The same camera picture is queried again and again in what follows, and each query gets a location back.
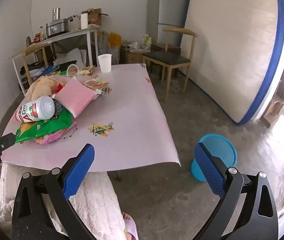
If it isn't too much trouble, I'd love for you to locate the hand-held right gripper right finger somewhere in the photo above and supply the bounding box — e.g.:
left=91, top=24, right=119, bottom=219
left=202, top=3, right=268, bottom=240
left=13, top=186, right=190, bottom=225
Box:
left=192, top=142, right=279, bottom=240

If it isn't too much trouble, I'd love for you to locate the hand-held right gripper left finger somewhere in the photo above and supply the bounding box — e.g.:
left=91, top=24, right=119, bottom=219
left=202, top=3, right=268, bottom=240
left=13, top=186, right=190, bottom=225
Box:
left=11, top=144, right=98, bottom=240

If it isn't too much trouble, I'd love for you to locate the blue mesh waste basket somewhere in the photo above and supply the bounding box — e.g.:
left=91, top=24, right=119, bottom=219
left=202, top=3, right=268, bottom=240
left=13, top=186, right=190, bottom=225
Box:
left=190, top=134, right=238, bottom=182

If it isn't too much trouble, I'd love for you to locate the green snack bag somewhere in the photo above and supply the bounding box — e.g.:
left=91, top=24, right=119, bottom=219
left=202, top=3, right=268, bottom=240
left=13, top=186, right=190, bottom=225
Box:
left=15, top=107, right=74, bottom=144

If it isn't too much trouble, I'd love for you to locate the white bottle red label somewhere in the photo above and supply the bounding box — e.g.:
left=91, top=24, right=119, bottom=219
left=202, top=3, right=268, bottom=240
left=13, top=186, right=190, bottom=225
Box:
left=14, top=96, right=55, bottom=123

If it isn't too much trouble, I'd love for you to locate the beige plastic bag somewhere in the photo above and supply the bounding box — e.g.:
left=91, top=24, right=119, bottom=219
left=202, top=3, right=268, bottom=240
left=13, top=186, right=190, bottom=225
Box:
left=26, top=76, right=70, bottom=103

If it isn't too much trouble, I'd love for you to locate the pink sponge cloth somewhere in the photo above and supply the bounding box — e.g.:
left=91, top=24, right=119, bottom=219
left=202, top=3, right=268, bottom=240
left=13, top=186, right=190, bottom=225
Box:
left=54, top=80, right=98, bottom=118

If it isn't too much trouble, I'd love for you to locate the clear plastic cup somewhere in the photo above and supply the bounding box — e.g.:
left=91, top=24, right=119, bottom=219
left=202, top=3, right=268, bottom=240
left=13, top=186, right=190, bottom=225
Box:
left=66, top=64, right=80, bottom=78

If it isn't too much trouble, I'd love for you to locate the white fluffy robe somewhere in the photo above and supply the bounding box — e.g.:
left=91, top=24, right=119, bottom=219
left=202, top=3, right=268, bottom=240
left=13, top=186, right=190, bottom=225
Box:
left=0, top=162, right=127, bottom=240

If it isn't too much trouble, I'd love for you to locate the purple slipper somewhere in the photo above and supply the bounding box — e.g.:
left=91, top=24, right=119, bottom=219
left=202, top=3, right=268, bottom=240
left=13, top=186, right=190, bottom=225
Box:
left=122, top=212, right=139, bottom=240

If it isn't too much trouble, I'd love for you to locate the dark clothes pile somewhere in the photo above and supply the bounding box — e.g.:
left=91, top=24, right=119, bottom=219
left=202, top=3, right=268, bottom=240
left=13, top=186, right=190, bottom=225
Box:
left=19, top=61, right=43, bottom=76

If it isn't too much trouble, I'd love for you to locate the tall cardboard box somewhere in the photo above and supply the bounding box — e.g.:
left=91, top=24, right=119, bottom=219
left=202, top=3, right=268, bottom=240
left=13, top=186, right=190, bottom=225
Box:
left=264, top=101, right=283, bottom=127

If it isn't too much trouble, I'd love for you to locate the yellow biscuit packet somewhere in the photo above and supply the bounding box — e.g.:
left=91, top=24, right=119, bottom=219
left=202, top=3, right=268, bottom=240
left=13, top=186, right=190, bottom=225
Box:
left=85, top=78, right=105, bottom=90

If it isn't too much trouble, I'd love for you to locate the wooden chair black seat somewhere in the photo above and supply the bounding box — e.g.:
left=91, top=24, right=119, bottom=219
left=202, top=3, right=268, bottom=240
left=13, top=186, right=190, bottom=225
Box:
left=21, top=42, right=79, bottom=97
left=142, top=27, right=198, bottom=103

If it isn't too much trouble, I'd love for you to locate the brown snack packet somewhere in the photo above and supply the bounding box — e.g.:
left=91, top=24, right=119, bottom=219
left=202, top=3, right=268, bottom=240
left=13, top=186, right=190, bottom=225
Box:
left=80, top=66, right=97, bottom=77

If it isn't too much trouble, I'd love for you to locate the white sack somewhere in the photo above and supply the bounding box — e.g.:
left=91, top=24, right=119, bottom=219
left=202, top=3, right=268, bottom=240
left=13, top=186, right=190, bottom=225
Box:
left=54, top=49, right=87, bottom=66

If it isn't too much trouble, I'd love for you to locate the white paper cup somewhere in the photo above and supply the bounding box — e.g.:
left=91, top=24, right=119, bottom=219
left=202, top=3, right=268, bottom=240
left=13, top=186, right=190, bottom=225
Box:
left=97, top=54, right=112, bottom=73

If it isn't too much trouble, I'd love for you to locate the white side table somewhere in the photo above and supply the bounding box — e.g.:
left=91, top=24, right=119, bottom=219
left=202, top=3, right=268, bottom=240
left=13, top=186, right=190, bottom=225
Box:
left=8, top=26, right=100, bottom=94

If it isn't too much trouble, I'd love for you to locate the silver electric cooker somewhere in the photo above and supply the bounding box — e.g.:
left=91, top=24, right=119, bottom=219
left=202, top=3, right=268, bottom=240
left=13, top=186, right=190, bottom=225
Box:
left=46, top=19, right=69, bottom=37

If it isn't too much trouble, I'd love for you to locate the small cardboard box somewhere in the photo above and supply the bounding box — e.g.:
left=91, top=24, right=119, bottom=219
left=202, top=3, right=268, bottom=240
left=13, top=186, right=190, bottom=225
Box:
left=120, top=45, right=145, bottom=65

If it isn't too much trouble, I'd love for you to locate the grey plastic bag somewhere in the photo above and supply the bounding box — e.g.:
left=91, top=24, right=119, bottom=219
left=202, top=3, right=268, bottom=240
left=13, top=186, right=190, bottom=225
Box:
left=96, top=31, right=120, bottom=65

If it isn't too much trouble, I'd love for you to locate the beige mattress blue edge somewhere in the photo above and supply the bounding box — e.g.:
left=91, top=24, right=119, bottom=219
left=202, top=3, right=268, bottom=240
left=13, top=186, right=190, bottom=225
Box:
left=184, top=0, right=284, bottom=126

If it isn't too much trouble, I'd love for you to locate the yellow plastic bag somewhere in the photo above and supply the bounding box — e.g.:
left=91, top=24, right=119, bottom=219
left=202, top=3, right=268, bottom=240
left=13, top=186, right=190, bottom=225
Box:
left=108, top=32, right=122, bottom=48

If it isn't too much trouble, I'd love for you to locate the white printed paper bag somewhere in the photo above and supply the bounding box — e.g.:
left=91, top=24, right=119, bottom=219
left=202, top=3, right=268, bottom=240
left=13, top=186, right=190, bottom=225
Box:
left=68, top=15, right=82, bottom=32

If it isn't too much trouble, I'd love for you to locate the white plastic bag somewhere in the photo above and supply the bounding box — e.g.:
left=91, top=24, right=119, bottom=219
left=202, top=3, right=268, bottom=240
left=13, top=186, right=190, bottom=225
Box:
left=141, top=34, right=152, bottom=51

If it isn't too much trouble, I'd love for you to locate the open cardboard box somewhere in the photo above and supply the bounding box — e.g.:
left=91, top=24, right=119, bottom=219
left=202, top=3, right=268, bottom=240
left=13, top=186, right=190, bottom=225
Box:
left=81, top=8, right=109, bottom=28

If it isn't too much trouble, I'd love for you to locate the grey refrigerator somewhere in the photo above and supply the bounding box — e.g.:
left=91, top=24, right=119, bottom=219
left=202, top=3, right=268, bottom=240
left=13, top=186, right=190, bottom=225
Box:
left=146, top=0, right=192, bottom=46

